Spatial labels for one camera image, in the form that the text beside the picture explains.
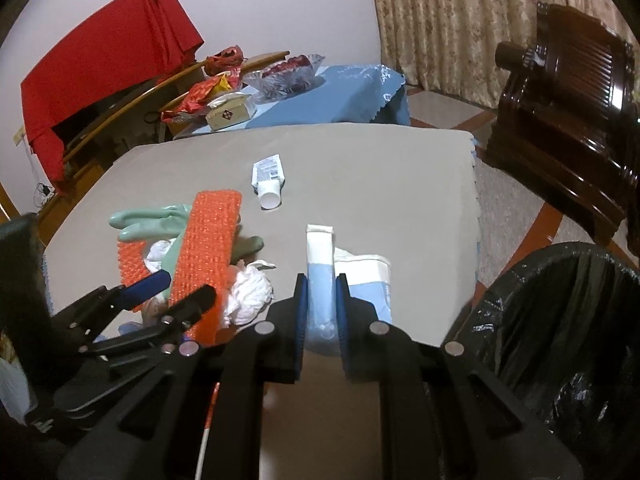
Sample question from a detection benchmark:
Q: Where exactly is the dark wooden chair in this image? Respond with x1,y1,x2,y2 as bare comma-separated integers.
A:
482,1,640,253

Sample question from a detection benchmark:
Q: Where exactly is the red plastic bag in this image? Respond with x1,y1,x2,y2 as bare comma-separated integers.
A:
205,46,246,75

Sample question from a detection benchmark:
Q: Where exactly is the red snack packet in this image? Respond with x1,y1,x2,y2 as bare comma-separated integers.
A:
160,74,243,123

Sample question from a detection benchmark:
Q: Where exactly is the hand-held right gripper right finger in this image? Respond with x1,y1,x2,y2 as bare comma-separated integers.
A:
336,274,583,480

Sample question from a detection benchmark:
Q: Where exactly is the blue and white packet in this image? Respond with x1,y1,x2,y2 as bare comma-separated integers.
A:
332,246,393,326

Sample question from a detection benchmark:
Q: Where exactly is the beige patterned curtain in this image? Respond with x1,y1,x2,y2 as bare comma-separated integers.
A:
367,0,640,111

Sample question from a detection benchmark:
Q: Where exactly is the beige tissue box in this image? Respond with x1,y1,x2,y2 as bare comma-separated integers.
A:
205,92,258,132

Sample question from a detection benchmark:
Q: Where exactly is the blue tablecloth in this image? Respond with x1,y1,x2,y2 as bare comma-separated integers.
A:
172,64,411,140

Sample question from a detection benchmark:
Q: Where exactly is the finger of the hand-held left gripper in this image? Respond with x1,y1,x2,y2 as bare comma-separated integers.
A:
51,270,174,342
79,285,219,362

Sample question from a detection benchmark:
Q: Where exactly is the orange foam net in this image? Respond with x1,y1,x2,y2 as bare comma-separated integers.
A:
169,189,243,347
116,239,173,312

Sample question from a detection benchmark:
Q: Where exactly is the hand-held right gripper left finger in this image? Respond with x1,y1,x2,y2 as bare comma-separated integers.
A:
60,274,308,480

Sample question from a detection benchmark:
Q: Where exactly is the green rubber glove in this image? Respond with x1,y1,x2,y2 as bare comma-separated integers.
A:
109,204,265,281

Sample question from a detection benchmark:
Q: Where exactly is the blue and white tube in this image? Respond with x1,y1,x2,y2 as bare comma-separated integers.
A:
305,224,346,356

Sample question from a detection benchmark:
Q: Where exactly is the bin with black bag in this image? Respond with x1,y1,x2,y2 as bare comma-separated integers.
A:
442,241,640,480

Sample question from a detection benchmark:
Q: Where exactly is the small white tube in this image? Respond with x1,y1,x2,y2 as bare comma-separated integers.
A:
251,156,282,210

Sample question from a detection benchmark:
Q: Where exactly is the red cloth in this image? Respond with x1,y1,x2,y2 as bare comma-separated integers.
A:
20,0,206,196

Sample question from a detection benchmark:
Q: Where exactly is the glass fruit bowl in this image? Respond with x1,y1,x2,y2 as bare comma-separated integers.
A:
241,53,326,101

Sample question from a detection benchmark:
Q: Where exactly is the white tissue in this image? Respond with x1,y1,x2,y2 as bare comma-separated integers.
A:
145,240,176,273
220,259,277,327

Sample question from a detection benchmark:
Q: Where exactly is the black charger cable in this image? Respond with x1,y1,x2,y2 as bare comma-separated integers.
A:
27,157,56,208

